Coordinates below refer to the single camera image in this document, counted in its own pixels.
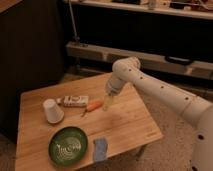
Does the long grey case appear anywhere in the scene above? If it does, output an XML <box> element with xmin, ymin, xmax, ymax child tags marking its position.
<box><xmin>66</xmin><ymin>42</ymin><xmax>213</xmax><ymax>80</ymax></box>

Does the orange pepper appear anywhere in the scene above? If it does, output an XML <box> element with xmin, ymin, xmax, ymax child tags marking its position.
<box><xmin>82</xmin><ymin>100</ymin><xmax>103</xmax><ymax>116</ymax></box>

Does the white lotion tube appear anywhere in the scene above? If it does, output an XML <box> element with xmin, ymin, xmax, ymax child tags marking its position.
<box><xmin>56</xmin><ymin>96</ymin><xmax>89</xmax><ymax>107</ymax></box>

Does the white paper cup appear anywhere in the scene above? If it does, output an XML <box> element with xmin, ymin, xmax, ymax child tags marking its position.
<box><xmin>43</xmin><ymin>99</ymin><xmax>64</xmax><ymax>124</ymax></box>

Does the cluttered white shelf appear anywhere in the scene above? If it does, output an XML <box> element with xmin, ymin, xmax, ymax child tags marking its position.
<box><xmin>62</xmin><ymin>0</ymin><xmax>213</xmax><ymax>20</ymax></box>

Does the metal stand pole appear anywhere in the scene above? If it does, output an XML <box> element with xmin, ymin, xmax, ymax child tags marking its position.
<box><xmin>68</xmin><ymin>0</ymin><xmax>87</xmax><ymax>47</ymax></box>

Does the green ceramic bowl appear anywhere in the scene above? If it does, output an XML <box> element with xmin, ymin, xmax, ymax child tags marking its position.
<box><xmin>48</xmin><ymin>126</ymin><xmax>88</xmax><ymax>167</ymax></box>

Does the pale translucent gripper finger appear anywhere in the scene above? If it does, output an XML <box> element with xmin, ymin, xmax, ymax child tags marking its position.
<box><xmin>102</xmin><ymin>95</ymin><xmax>114</xmax><ymax>111</ymax></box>

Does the wooden table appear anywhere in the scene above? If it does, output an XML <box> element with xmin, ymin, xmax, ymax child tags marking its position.
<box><xmin>15</xmin><ymin>74</ymin><xmax>162</xmax><ymax>171</ymax></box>

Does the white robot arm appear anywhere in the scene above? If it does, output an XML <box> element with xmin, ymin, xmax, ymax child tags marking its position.
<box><xmin>106</xmin><ymin>57</ymin><xmax>213</xmax><ymax>171</ymax></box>

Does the blue sponge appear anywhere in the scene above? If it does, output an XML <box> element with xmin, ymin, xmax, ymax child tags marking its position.
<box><xmin>93</xmin><ymin>138</ymin><xmax>108</xmax><ymax>162</ymax></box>

